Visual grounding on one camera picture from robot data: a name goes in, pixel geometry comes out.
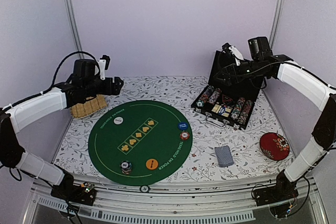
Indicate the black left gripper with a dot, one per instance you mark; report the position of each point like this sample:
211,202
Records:
109,91

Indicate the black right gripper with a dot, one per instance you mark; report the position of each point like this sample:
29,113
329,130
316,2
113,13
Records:
228,70

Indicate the white dealer button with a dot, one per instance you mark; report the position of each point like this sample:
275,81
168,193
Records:
118,120

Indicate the blue small blind button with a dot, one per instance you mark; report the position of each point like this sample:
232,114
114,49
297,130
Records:
183,126

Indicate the small chip stack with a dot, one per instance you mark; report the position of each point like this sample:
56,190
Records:
184,135

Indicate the blue checked card deck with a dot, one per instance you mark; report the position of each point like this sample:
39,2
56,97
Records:
224,156

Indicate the orange big blind button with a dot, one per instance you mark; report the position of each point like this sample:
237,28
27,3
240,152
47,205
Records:
152,164

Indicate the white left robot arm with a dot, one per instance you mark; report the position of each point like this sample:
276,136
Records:
22,120

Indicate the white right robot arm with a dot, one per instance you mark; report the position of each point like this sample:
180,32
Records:
321,96

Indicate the woven bamboo tray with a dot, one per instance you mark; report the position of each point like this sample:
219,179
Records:
91,106

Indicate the red triangle all-in marker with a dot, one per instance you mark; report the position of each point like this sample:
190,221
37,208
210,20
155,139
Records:
226,100

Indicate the black poker chip case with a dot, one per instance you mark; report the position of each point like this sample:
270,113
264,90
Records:
248,89

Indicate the boxed card deck in case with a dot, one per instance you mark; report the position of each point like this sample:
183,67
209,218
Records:
222,110

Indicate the green round poker mat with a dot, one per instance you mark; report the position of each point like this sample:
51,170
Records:
149,130

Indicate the floral white tablecloth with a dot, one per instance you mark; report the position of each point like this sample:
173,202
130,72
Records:
202,165

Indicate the red floral bowl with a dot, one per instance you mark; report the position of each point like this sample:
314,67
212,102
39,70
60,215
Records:
274,146

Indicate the aluminium right corner post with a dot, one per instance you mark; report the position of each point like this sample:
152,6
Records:
276,22

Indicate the aluminium corner post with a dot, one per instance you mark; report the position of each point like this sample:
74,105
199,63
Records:
276,22
73,25

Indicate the aluminium left corner post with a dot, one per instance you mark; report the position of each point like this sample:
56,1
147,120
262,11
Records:
73,25

